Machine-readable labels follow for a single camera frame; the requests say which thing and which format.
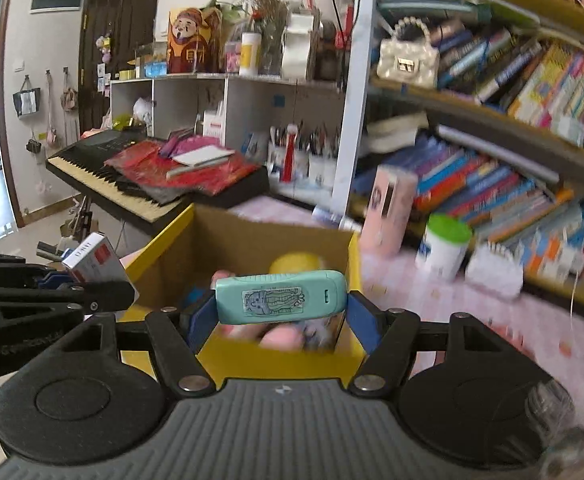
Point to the white quilted pearl handbag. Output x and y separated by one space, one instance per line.
407 65

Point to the blue packet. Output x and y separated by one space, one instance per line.
155 70

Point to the yellow cardboard box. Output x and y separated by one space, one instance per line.
272 366

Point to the hanging tote bag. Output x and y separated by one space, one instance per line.
27 100

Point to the hanging beige shoulder bag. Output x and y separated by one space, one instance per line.
69 97

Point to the red patterned cloth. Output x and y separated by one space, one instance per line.
142 160

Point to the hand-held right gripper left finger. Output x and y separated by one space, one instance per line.
201 321

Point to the white quilted pouch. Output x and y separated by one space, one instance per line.
494 272

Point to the row of blue red books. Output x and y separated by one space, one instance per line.
472 180

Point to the small blue object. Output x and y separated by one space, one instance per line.
192 297

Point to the grey thin book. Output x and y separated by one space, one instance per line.
192 170

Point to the clear plastic box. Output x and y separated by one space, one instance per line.
152 52

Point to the hanging small black bag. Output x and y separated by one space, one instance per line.
33 145

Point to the black keyboard stand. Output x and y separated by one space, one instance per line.
86 220

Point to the white plastic bag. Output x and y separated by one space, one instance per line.
142 107

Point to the red tassel doll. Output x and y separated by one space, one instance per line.
290 155

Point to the teal rectangular case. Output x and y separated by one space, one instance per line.
282 300

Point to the white can green lid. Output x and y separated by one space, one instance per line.
442 255

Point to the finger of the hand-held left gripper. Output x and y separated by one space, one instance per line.
112 296
2 267

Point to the hanging pink bag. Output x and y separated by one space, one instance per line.
51 135

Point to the black electronic keyboard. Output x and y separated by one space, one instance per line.
87 147

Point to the pink patterned box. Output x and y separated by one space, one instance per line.
232 60

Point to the small white box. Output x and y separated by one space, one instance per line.
89 260

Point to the white pen cup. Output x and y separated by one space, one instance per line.
275 160
302 165
331 172
317 170

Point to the white shelf post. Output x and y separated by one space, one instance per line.
354 85

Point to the purple pouch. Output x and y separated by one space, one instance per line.
169 145

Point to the dark door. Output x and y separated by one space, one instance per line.
122 5

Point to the tall pink box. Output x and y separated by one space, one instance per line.
387 210

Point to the row of small medicine boxes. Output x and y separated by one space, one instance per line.
552 255

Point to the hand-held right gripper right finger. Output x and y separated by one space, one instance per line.
361 321

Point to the white bottle yellow label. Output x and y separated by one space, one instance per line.
251 55

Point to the pink checked tablecloth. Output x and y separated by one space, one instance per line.
422 310

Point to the white red label box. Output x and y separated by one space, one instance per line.
214 125

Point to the yellow tape roll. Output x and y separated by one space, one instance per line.
297 262

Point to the white cubby shelf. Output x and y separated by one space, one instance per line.
187 100

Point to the row of leaning paperback books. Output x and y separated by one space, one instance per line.
547 85

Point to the single white wall switch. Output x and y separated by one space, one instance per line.
18 65

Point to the white notebook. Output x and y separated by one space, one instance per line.
202 156

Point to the bunch of pens and brushes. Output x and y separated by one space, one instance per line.
317 137

